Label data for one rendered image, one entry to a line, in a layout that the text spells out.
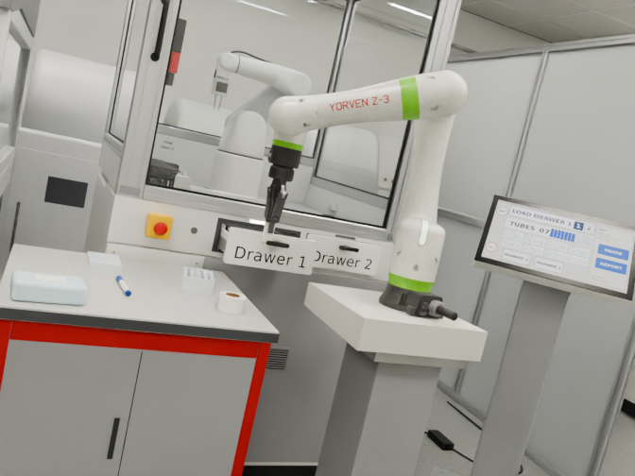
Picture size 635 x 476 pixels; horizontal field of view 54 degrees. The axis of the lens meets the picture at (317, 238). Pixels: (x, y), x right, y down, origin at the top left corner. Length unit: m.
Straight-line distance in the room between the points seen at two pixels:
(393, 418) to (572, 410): 1.54
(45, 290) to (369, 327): 0.73
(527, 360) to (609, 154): 1.20
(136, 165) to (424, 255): 0.90
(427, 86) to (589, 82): 1.81
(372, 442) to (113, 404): 0.68
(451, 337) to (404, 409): 0.25
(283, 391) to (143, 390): 0.88
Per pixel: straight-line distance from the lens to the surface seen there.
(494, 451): 2.50
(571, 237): 2.35
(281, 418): 2.33
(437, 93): 1.69
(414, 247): 1.67
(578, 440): 3.15
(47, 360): 1.45
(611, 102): 3.27
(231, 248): 1.88
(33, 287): 1.42
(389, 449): 1.79
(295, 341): 2.22
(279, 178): 1.83
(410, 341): 1.57
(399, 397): 1.73
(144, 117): 1.95
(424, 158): 1.85
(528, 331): 2.38
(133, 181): 1.96
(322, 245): 2.13
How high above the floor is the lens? 1.19
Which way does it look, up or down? 7 degrees down
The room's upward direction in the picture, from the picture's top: 13 degrees clockwise
